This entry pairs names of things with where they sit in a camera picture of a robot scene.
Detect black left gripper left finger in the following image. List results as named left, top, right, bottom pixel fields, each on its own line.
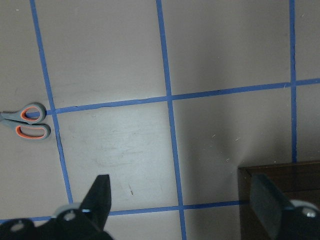
left=79, top=174, right=111, bottom=229

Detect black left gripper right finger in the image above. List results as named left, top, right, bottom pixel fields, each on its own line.
left=250, top=174, right=292, bottom=240

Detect grey orange handled scissors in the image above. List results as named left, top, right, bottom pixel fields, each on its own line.
left=0, top=102, right=51, bottom=141

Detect dark wooden drawer cabinet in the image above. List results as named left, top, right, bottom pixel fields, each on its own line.
left=237, top=160, right=320, bottom=240

